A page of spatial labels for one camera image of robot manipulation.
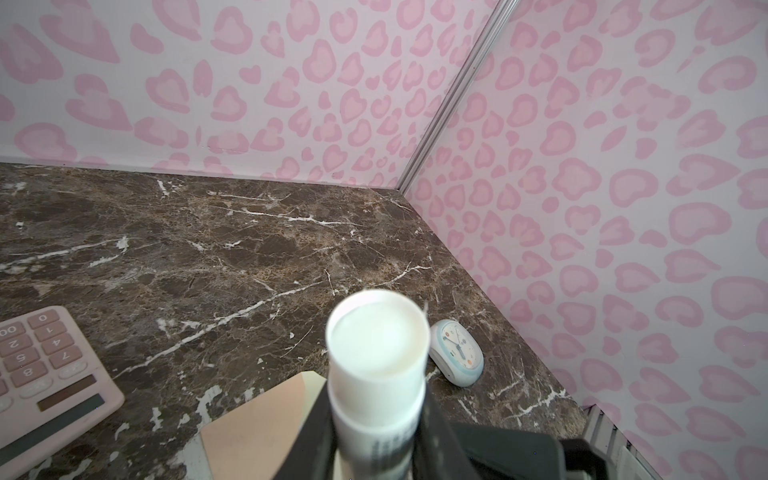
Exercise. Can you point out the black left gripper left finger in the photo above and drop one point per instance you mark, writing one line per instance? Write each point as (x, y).
(313, 453)

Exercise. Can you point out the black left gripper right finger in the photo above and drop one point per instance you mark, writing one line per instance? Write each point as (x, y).
(437, 451)

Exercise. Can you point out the peach pink envelope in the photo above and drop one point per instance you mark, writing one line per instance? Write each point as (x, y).
(253, 440)

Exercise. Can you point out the white glue stick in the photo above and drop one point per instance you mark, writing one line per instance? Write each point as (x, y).
(377, 342)

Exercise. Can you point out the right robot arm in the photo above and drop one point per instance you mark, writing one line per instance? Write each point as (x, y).
(497, 453)

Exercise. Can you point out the white round clock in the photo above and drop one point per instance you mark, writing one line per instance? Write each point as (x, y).
(456, 353)

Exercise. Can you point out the pink desk calculator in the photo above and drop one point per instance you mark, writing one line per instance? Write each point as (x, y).
(54, 388)

